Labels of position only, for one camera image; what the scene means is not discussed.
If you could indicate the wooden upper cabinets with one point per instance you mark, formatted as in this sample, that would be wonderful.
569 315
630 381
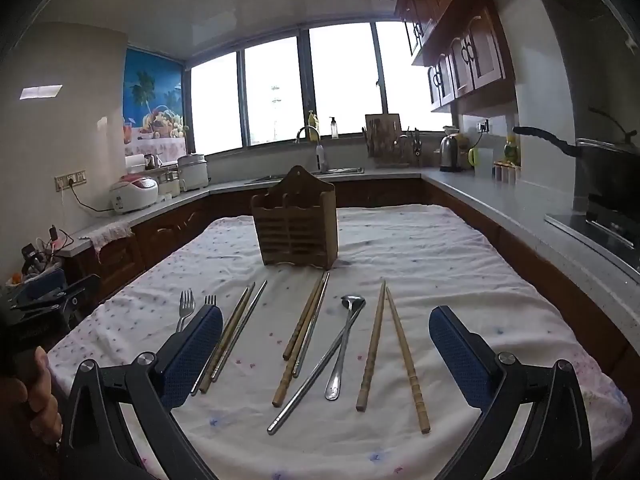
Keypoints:
475 55

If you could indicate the metal fork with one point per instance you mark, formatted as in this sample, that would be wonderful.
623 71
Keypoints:
210 301
186 302

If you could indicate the pink and white rice cooker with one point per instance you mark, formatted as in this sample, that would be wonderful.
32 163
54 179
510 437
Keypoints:
132 195

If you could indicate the white wall outlet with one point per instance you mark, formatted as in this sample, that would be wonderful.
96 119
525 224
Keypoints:
482 125

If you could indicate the wooden cutting board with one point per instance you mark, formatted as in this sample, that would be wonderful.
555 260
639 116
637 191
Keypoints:
382 135

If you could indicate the black wok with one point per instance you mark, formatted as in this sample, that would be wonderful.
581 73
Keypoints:
600 165

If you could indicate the metal spoon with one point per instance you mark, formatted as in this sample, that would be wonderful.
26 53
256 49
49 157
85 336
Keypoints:
334 385

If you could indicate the wooden base cabinets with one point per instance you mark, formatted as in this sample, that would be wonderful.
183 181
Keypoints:
170 230

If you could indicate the wooden utensil holder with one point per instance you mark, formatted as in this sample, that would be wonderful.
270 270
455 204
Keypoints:
295 230

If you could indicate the steel electric kettle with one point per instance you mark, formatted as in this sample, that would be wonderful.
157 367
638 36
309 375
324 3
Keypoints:
450 152

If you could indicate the clear pump bottle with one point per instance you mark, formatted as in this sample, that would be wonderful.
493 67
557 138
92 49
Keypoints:
333 130

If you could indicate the yellow bottle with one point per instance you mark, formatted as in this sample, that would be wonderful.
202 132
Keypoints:
313 122

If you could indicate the small metal kettle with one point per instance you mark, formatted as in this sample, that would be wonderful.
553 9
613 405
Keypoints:
151 161

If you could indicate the steel sink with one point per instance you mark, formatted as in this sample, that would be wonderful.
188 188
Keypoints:
270 178

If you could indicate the black stove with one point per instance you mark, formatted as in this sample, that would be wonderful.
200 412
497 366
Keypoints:
590 230

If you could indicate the tropical fruit wall poster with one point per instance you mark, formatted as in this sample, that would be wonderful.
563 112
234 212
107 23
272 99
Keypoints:
150 100

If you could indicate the person's left hand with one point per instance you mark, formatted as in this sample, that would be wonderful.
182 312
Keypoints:
37 400

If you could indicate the green cup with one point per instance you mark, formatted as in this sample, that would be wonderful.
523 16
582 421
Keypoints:
473 157

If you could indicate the spice jar rack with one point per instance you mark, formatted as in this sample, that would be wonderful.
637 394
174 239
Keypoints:
506 172

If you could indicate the chrome faucet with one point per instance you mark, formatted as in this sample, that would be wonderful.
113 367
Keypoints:
305 131

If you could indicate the white bottle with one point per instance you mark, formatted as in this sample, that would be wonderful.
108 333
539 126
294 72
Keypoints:
320 159

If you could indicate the kitchen window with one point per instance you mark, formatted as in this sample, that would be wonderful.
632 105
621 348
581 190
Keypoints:
270 95

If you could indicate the lace cloth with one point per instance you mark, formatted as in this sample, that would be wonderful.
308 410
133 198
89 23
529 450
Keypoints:
107 232

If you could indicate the wall outlet strip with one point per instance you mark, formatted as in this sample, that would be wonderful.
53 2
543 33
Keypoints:
72 180

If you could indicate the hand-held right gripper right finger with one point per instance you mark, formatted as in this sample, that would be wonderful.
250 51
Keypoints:
460 360

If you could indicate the grey kitchen countertop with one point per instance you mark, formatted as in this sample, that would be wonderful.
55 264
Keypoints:
500 210

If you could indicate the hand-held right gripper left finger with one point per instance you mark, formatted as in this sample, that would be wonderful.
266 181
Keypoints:
192 360

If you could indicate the white electric pot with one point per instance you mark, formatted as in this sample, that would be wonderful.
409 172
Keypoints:
194 174

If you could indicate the white floral tablecloth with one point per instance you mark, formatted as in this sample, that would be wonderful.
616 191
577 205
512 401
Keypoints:
425 250

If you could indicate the cooking oil bottle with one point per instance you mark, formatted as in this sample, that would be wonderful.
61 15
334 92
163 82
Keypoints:
510 150

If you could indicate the white plastic container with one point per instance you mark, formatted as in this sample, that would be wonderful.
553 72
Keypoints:
169 185

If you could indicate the wooden chopstick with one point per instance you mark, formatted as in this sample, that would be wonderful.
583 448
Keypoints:
236 318
283 385
306 310
413 385
371 350

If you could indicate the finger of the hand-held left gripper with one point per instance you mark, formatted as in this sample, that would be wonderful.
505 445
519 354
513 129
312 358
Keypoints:
80 291

